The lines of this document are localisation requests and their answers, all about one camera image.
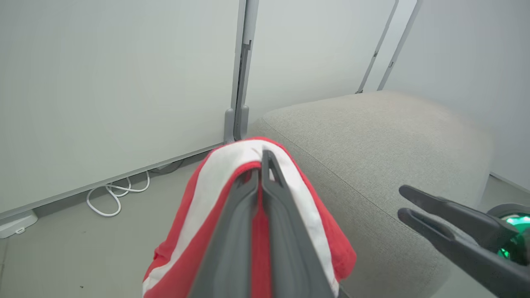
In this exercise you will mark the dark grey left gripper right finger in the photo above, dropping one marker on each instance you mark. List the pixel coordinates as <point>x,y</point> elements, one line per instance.
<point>290,248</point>

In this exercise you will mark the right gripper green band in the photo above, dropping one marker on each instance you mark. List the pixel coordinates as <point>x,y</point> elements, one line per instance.
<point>515,236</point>

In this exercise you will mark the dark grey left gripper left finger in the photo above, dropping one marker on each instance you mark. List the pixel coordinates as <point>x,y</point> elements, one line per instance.
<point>232,248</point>

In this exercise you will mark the red and white garment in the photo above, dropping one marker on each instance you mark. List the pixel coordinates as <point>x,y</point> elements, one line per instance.
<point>198,215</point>

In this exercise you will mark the white flat plastic box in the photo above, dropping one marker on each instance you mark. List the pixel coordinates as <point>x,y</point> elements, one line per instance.
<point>14,223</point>

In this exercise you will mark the grey partition post with feet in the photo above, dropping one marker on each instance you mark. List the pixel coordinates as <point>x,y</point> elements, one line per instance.
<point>228,124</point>

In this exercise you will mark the slim grey partition post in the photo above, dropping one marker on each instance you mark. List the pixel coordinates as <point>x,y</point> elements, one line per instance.
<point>374,54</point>
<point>398,49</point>

